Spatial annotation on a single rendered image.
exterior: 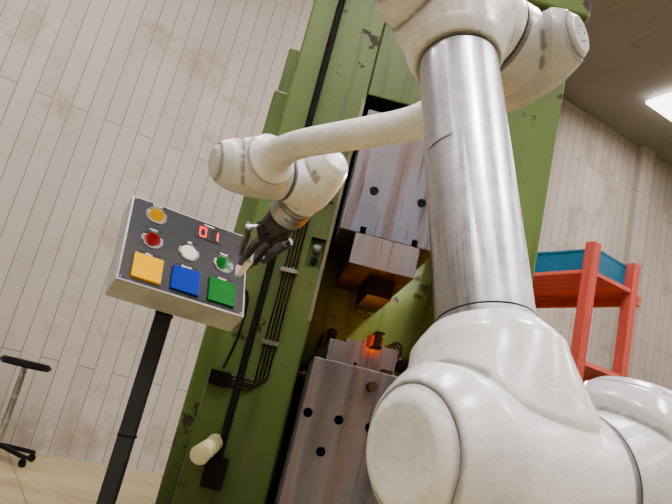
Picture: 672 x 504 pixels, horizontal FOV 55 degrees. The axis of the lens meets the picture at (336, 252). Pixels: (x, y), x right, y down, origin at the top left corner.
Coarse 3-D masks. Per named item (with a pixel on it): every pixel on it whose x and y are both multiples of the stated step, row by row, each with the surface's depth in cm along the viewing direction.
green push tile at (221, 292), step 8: (208, 280) 168; (216, 280) 168; (208, 288) 165; (216, 288) 167; (224, 288) 168; (232, 288) 170; (208, 296) 164; (216, 296) 165; (224, 296) 167; (232, 296) 168; (224, 304) 165; (232, 304) 167
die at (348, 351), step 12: (336, 348) 183; (348, 348) 183; (360, 348) 184; (384, 348) 184; (336, 360) 182; (348, 360) 183; (360, 360) 183; (372, 360) 183; (384, 360) 184; (396, 360) 184
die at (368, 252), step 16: (352, 240) 196; (368, 240) 191; (384, 240) 192; (352, 256) 190; (368, 256) 190; (384, 256) 191; (400, 256) 191; (416, 256) 192; (352, 272) 201; (368, 272) 196; (384, 272) 191; (400, 272) 190; (352, 288) 225; (400, 288) 207
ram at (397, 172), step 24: (408, 144) 200; (360, 168) 196; (384, 168) 197; (408, 168) 198; (360, 192) 194; (384, 192) 195; (408, 192) 196; (360, 216) 193; (384, 216) 194; (408, 216) 194; (336, 240) 206; (408, 240) 193
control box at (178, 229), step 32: (128, 224) 163; (160, 224) 169; (192, 224) 176; (128, 256) 158; (160, 256) 163; (224, 256) 175; (128, 288) 155; (160, 288) 158; (192, 320) 167; (224, 320) 168
